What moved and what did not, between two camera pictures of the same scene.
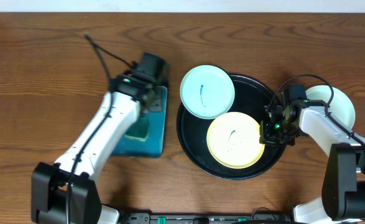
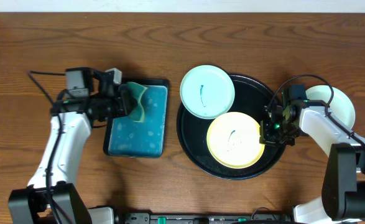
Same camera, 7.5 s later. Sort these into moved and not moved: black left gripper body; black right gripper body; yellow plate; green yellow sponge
Moved: green yellow sponge; black left gripper body
Not moved: yellow plate; black right gripper body
